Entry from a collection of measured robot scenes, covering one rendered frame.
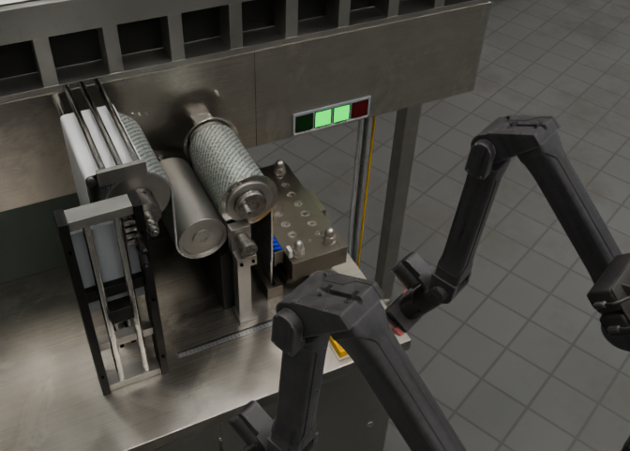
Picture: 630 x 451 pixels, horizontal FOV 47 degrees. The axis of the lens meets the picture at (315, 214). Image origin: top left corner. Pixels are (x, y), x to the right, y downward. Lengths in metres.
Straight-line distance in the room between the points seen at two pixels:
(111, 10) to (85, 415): 0.92
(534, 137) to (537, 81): 3.64
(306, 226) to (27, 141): 0.73
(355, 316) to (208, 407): 0.93
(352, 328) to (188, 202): 0.93
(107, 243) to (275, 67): 0.70
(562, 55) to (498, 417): 2.92
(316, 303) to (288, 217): 1.11
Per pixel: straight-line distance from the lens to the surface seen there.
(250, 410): 1.32
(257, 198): 1.70
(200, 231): 1.73
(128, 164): 1.52
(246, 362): 1.84
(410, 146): 2.63
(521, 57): 5.08
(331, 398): 1.99
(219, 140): 1.81
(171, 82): 1.87
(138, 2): 1.76
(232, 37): 1.88
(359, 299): 0.91
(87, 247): 1.50
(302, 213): 2.03
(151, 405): 1.80
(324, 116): 2.12
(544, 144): 1.24
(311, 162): 3.88
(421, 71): 2.23
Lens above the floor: 2.38
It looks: 42 degrees down
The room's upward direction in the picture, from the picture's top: 3 degrees clockwise
